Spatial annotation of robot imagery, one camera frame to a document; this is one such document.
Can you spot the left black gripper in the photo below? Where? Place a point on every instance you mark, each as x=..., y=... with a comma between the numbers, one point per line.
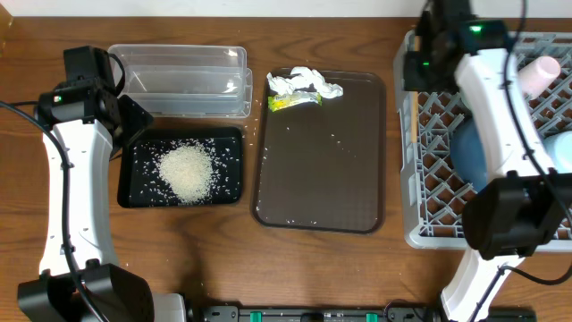
x=135, y=119

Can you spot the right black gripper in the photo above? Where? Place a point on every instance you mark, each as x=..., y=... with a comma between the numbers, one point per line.
x=413, y=82

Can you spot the pile of white rice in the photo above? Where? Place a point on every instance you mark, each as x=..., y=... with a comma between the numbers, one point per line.
x=187, y=172

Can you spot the dark blue plate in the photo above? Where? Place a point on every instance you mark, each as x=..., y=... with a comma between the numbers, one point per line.
x=467, y=155

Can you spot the pink cup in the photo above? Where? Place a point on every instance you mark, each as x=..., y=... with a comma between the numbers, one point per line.
x=537, y=76

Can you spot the white tissue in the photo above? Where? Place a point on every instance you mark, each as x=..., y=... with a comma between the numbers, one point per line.
x=302, y=77

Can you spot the green snack wrapper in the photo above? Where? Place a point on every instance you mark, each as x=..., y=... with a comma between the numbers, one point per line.
x=279, y=102

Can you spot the wooden chopstick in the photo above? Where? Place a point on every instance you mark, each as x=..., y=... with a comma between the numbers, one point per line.
x=414, y=116

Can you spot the light blue bowl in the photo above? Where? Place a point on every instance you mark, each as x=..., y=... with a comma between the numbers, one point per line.
x=559, y=148

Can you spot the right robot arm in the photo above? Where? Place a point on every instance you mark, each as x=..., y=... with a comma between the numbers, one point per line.
x=525, y=198

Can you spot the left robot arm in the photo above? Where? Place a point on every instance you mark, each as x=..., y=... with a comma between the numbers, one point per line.
x=85, y=121

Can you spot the black waste tray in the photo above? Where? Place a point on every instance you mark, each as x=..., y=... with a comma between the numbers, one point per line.
x=134, y=197

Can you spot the grey dishwasher rack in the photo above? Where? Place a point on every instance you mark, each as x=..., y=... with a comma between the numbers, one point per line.
x=433, y=194

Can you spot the clear plastic bin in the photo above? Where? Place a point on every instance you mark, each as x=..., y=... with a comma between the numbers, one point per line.
x=186, y=80

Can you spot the dark brown serving tray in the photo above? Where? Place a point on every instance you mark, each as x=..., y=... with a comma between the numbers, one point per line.
x=321, y=166

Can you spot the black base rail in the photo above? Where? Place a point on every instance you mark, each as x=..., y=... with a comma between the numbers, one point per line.
x=171, y=307

